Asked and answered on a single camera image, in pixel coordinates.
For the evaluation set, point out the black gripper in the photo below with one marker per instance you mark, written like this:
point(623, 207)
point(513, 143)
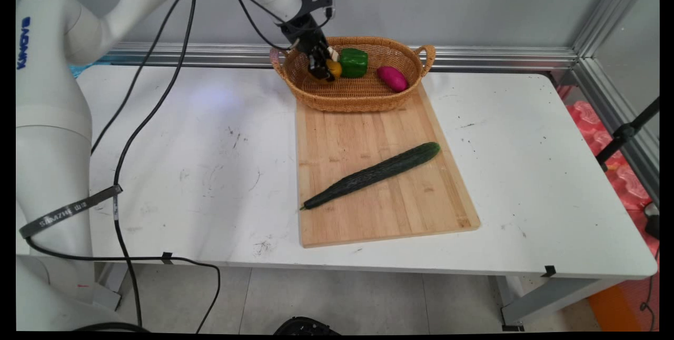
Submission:
point(308, 34)

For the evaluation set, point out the yellow-brown toy potato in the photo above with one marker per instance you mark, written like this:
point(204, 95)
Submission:
point(337, 69)

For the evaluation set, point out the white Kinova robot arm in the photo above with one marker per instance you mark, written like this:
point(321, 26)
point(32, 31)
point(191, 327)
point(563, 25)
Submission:
point(47, 92)

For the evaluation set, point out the beige toy mushroom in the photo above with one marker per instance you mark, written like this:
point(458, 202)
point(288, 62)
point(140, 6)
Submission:
point(333, 53)

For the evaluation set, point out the green bell pepper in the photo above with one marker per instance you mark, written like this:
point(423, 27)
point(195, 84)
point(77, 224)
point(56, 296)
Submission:
point(353, 63)

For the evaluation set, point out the woven wicker basket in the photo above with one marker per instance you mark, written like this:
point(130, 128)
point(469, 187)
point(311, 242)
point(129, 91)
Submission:
point(358, 95)

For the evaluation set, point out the magenta toy sweet potato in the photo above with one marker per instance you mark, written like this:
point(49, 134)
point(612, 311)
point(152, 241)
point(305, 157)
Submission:
point(392, 78)

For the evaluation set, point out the long dark green cucumber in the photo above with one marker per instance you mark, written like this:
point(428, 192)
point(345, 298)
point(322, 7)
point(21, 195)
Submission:
point(376, 173)

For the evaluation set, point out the bamboo cutting board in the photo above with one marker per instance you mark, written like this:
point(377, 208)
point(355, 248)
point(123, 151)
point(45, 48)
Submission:
point(379, 192)

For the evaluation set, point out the blue foam mat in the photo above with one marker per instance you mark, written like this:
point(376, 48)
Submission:
point(79, 69)

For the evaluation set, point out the black table edge clip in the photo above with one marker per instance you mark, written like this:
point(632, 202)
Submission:
point(167, 258)
point(549, 271)

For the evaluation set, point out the black object on floor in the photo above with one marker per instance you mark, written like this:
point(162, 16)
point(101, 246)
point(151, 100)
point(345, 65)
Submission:
point(305, 326)

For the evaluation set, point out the grey metal table leg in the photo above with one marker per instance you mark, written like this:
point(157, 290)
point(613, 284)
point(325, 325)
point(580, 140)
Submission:
point(547, 298)
point(108, 284)

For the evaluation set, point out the black tripod pole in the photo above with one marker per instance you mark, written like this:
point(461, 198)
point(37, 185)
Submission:
point(624, 132)

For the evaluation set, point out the red foam mat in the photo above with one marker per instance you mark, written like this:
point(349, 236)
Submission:
point(626, 182)

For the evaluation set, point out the small black device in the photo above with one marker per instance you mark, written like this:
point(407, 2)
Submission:
point(653, 224)

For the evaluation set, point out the orange floor panel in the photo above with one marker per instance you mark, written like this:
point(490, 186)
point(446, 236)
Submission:
point(613, 311)

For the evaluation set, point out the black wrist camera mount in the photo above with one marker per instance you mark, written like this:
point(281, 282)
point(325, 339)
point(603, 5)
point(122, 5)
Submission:
point(316, 0)

